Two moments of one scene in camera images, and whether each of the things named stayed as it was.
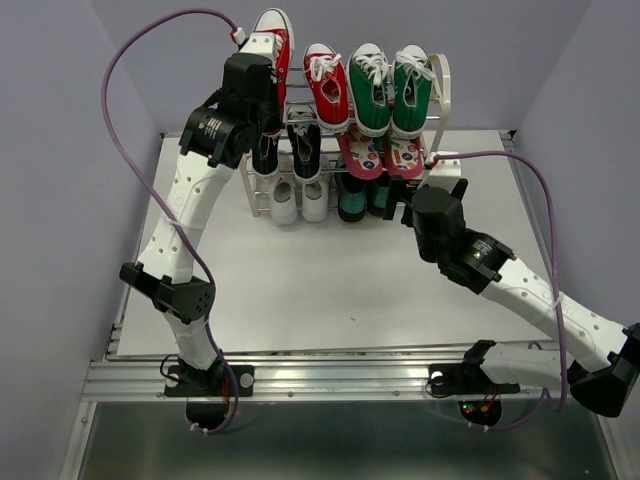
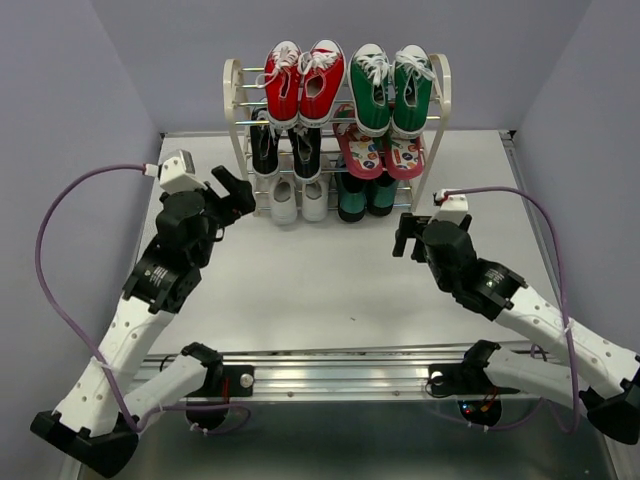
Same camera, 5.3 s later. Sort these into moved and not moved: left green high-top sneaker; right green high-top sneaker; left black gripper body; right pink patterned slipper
Moved: left black gripper body
Not moved: left green high-top sneaker; right pink patterned slipper; right green high-top sneaker
